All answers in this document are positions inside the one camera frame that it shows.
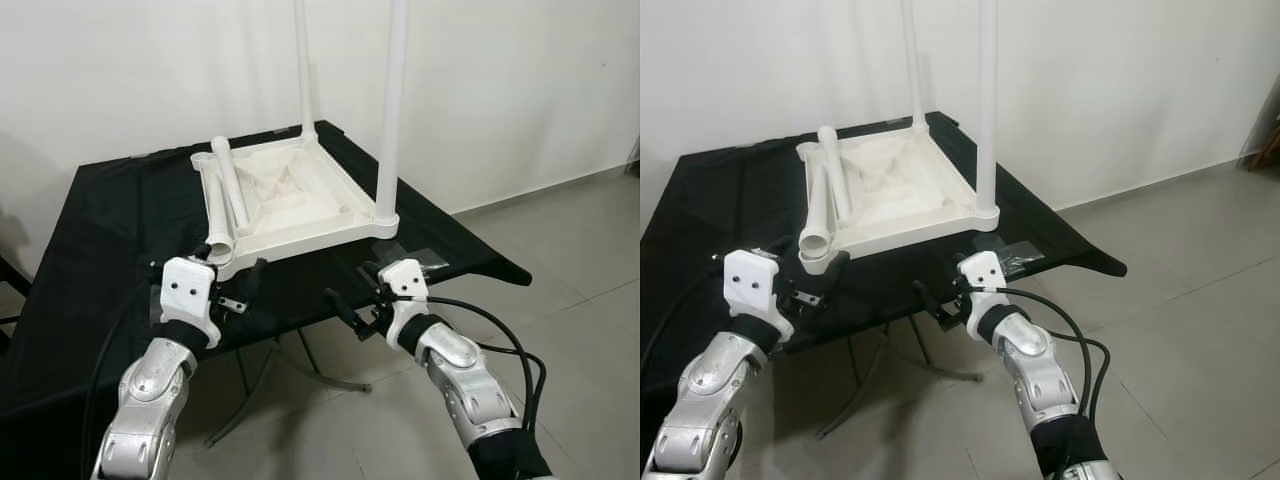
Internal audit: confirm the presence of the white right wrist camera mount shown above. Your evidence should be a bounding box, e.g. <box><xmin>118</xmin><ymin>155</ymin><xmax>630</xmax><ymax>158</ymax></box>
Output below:
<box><xmin>378</xmin><ymin>258</ymin><xmax>432</xmax><ymax>342</ymax></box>
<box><xmin>958</xmin><ymin>250</ymin><xmax>1012</xmax><ymax>337</ymax></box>

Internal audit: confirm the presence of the black tablecloth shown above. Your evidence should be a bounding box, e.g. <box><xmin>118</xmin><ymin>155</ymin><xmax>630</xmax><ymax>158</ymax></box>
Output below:
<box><xmin>640</xmin><ymin>112</ymin><xmax>1129</xmax><ymax>401</ymax></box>
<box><xmin>0</xmin><ymin>120</ymin><xmax>534</xmax><ymax>479</ymax></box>

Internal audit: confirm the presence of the dark wooden furniture edge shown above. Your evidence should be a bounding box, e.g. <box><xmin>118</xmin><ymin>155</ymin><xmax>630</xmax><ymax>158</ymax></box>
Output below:
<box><xmin>1243</xmin><ymin>120</ymin><xmax>1280</xmax><ymax>173</ymax></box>

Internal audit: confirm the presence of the grey metal table frame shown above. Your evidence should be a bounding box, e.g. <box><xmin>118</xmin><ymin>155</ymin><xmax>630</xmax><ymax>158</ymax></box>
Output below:
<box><xmin>815</xmin><ymin>325</ymin><xmax>987</xmax><ymax>442</ymax></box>
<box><xmin>205</xmin><ymin>330</ymin><xmax>374</xmax><ymax>449</ymax></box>

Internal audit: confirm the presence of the white plastic children table top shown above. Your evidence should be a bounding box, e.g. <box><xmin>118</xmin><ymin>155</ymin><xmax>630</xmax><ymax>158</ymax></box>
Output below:
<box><xmin>795</xmin><ymin>112</ymin><xmax>1002</xmax><ymax>277</ymax></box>
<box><xmin>190</xmin><ymin>122</ymin><xmax>402</xmax><ymax>282</ymax></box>

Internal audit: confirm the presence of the clear tape patch on cloth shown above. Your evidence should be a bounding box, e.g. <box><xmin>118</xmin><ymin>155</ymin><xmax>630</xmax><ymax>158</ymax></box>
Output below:
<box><xmin>1000</xmin><ymin>243</ymin><xmax>1047</xmax><ymax>274</ymax></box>
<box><xmin>408</xmin><ymin>245</ymin><xmax>454</xmax><ymax>277</ymax></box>

